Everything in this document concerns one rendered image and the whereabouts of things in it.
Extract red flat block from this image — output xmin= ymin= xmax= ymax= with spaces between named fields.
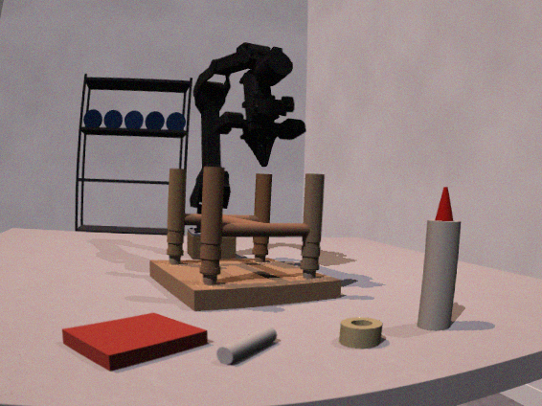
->
xmin=62 ymin=313 xmax=208 ymax=372

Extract brown wooden stool seat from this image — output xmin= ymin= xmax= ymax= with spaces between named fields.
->
xmin=149 ymin=258 xmax=342 ymax=311

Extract brown wooden stool legs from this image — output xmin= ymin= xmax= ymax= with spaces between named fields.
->
xmin=167 ymin=167 xmax=325 ymax=285

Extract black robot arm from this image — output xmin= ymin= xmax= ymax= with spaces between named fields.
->
xmin=190 ymin=42 xmax=294 ymax=214

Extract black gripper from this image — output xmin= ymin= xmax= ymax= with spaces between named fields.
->
xmin=214 ymin=90 xmax=306 ymax=167

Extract tan short hollow cylinder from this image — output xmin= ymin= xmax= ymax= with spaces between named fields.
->
xmin=339 ymin=317 xmax=383 ymax=349

